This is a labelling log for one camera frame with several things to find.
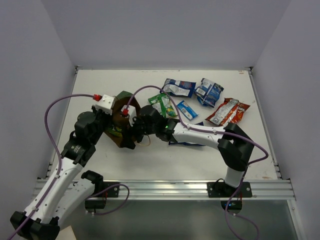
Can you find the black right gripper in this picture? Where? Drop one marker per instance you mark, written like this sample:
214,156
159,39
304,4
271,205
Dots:
139,138

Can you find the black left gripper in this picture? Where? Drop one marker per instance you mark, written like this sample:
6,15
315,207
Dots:
105,119

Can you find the green paper bag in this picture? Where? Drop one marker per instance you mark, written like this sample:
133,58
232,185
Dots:
120,121

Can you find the green snack packet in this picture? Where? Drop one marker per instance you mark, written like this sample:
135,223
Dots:
115,131
163,105

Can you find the blue M&M's candy packet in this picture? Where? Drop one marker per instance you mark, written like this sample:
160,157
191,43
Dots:
186,110

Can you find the dark blue snack packet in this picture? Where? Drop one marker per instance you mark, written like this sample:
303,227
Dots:
178,88

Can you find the dark blue cookie packet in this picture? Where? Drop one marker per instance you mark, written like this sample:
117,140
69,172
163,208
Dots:
188,144

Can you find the dark blue pretzel packet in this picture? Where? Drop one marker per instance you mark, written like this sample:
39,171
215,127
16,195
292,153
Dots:
208,92

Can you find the red snack packet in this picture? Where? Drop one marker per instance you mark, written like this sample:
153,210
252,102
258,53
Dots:
230,111

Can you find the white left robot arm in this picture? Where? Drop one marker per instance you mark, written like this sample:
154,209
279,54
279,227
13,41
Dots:
44,217

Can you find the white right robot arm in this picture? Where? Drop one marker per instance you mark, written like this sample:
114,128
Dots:
233,144

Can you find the light wooden board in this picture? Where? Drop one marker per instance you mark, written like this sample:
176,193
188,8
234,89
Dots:
66,234

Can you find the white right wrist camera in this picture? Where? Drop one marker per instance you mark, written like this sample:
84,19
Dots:
129,112

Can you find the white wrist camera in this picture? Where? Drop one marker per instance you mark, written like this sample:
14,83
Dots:
104,103
129,112

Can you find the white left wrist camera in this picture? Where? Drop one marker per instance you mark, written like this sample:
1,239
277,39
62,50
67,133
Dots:
104,103

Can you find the aluminium mounting rail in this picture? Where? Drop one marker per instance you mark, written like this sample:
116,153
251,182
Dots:
189,190

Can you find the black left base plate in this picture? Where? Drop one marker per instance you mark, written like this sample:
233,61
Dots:
106,189

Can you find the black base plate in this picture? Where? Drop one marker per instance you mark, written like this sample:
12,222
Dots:
219,189
106,189

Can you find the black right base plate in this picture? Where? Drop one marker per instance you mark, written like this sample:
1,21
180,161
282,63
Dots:
219,189

